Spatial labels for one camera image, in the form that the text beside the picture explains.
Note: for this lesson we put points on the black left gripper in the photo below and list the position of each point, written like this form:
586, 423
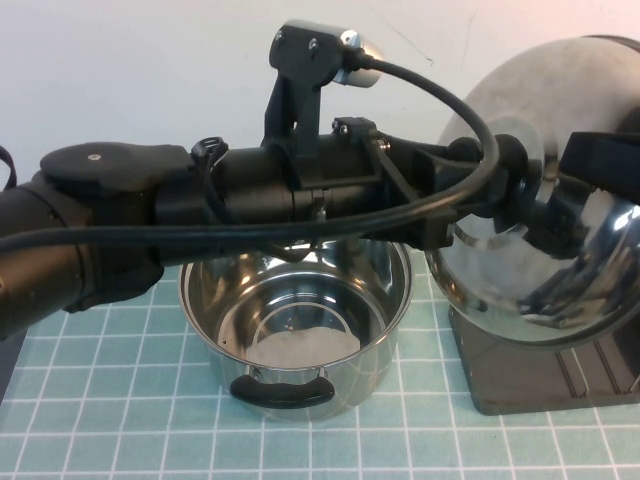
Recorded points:
360, 175

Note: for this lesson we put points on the steel pot lid black knob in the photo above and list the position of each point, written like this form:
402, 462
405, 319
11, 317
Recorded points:
575, 300

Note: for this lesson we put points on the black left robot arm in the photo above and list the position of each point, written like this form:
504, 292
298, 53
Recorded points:
100, 200

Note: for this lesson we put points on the dark grey tray lid rack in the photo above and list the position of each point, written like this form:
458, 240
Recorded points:
525, 390

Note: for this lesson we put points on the teal tile pattern table cloth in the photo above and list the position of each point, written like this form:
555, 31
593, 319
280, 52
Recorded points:
100, 400

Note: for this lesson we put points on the silver wrist camera black mount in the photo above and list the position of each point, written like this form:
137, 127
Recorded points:
300, 55

